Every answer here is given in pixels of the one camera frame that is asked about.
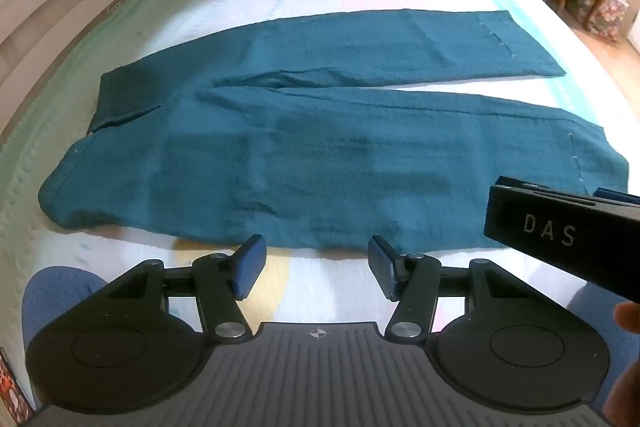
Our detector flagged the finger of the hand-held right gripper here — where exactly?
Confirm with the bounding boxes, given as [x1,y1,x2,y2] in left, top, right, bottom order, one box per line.
[494,175,640,220]

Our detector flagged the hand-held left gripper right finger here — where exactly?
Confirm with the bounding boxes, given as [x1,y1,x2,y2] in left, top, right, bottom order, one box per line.
[367,237,532,341]

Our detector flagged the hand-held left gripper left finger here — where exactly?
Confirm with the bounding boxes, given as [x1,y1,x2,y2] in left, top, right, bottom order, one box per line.
[106,234,268,341]

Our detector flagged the teal pants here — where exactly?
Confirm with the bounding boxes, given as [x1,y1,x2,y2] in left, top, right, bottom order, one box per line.
[37,9,630,253]

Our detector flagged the person's right hand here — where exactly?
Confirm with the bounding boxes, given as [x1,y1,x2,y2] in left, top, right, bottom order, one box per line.
[602,300,640,427]

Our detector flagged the floral storage box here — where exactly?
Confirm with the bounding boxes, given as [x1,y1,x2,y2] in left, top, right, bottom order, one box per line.
[570,0,630,42]

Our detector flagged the pastel printed bed sheet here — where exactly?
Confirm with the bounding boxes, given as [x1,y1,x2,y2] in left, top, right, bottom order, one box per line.
[0,0,640,408]

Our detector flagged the colourful printed card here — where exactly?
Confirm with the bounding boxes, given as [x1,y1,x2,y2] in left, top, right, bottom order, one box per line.
[0,347,35,427]

